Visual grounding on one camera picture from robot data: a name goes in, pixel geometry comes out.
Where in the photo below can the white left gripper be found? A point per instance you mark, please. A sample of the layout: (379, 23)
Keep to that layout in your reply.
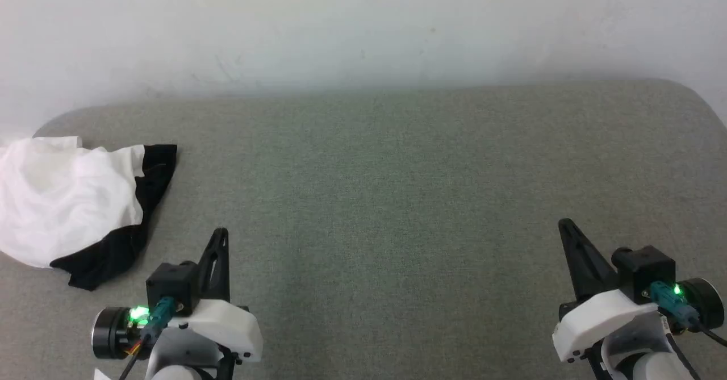
(227, 329)

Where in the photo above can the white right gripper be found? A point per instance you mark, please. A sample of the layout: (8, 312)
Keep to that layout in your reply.
(602, 317)

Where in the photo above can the white and black t-shirt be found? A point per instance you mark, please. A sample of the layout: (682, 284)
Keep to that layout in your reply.
(62, 198)

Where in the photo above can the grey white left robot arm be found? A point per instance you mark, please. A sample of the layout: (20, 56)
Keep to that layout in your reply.
(176, 373)

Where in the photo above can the grey fabric sofa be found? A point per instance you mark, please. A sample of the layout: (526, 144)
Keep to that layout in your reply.
(397, 198)

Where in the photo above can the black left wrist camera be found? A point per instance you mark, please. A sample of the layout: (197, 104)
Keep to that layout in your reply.
(170, 283)

